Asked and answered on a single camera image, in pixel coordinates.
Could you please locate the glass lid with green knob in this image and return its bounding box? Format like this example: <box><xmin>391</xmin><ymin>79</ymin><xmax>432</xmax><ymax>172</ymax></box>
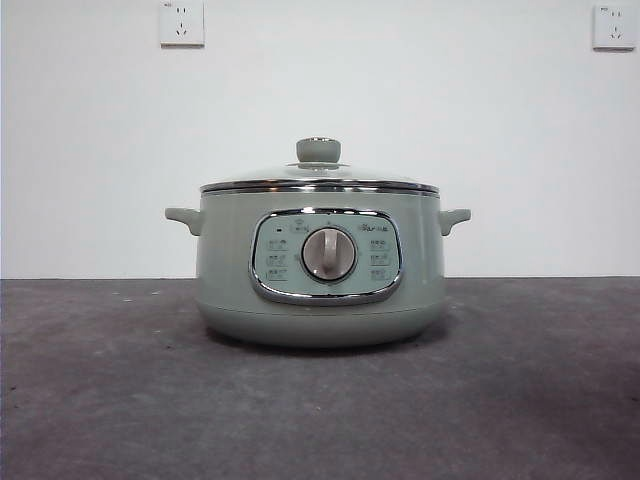
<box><xmin>200</xmin><ymin>135</ymin><xmax>440</xmax><ymax>194</ymax></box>

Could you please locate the pale green electric cooking pot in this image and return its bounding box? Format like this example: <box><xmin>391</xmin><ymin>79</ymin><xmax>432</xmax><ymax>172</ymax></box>
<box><xmin>165</xmin><ymin>187</ymin><xmax>472</xmax><ymax>350</ymax></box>

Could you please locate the white wall socket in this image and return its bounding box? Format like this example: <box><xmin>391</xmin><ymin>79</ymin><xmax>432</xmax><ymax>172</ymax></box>
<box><xmin>159</xmin><ymin>0</ymin><xmax>205</xmax><ymax>49</ymax></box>
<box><xmin>592</xmin><ymin>4</ymin><xmax>630</xmax><ymax>51</ymax></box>

